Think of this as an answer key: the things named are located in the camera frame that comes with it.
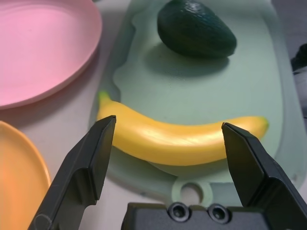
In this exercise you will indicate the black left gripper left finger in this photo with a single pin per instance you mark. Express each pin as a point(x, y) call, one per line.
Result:
point(81, 172)

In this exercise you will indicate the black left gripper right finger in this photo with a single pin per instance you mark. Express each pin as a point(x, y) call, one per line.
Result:
point(254, 172)

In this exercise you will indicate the yellow plastic plate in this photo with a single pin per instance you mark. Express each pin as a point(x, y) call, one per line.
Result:
point(19, 172)

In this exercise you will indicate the green cutting board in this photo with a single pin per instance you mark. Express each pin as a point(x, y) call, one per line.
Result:
point(204, 95)

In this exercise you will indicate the dark green toy avocado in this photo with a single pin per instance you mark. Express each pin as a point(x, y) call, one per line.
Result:
point(194, 31)

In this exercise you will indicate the pink plastic plate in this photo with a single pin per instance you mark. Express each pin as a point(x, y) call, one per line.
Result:
point(43, 48)

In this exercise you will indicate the yellow toy banana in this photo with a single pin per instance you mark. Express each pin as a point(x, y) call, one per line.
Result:
point(172, 143)

